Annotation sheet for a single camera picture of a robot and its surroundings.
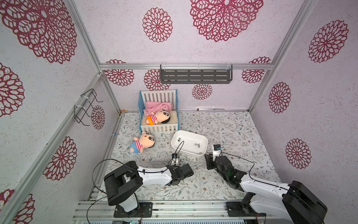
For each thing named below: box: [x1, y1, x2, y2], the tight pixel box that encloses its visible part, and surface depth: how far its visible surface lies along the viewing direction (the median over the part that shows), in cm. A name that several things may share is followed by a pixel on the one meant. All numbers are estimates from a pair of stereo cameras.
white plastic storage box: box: [171, 130, 209, 158], surface depth 102 cm
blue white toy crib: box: [137, 89, 180, 134], surface depth 108 cm
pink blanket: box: [143, 100, 174, 117], surface depth 111 cm
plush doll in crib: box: [145, 109, 171, 126], surface depth 102 cm
